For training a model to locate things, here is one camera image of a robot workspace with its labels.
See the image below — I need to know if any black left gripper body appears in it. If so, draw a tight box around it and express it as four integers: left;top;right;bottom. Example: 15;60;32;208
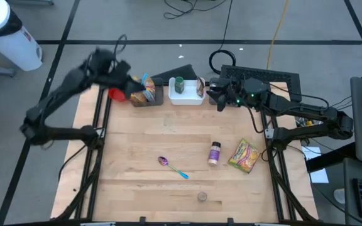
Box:
104;59;134;89

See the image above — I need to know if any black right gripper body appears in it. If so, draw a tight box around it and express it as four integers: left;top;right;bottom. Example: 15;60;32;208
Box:
209;77;246;107

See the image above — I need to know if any blue striped ramen packet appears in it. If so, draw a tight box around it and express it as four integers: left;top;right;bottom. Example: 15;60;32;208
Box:
141;73;156;102

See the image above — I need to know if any green lid jar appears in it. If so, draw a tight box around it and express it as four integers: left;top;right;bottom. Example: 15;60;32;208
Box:
173;76;185;95

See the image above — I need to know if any dark grey bin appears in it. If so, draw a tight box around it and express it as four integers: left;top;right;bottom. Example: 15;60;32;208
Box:
208;77;250;107
132;77;164;107

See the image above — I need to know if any red bowl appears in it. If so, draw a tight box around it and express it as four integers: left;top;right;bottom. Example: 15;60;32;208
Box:
107;87;128;103

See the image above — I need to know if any white plastic bin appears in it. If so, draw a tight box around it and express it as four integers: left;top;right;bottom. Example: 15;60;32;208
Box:
168;77;206;106

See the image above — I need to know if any black slanted panel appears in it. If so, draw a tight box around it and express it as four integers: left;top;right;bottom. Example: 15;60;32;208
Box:
151;64;199;83

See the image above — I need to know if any purple label spice shaker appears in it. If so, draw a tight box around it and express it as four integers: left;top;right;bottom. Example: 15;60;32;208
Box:
207;141;222;167

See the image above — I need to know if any green yellow ramen packet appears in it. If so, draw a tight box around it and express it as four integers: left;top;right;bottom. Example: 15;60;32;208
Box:
228;138;261;175

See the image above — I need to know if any white trash can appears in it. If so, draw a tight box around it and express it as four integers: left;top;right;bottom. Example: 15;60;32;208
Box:
0;0;43;72

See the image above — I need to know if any white paper sheet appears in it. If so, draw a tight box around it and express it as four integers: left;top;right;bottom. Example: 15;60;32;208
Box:
302;146;329;185

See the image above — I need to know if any white computer mouse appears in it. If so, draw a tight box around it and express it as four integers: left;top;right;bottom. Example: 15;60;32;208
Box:
333;188;347;205

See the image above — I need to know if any black coiled floor cable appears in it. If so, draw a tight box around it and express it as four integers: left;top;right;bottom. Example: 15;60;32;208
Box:
208;0;237;75

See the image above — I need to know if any black table frame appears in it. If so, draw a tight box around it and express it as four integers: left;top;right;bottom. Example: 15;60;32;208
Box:
55;80;319;224

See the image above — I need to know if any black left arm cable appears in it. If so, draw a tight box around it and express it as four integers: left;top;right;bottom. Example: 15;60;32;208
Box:
113;33;128;60

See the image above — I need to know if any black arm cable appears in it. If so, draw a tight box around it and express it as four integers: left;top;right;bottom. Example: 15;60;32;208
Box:
245;105;263;134
113;33;128;60

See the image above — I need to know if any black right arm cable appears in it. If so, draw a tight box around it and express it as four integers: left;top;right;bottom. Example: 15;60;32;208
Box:
245;105;263;134

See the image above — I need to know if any yellow cable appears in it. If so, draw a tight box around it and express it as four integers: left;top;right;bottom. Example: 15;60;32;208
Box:
266;0;290;70

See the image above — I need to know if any iridescent spoon blue handle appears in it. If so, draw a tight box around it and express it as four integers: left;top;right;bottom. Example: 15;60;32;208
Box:
157;156;190;180

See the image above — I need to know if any black floor cable tangle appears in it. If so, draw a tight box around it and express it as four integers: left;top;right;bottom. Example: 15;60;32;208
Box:
163;0;229;19

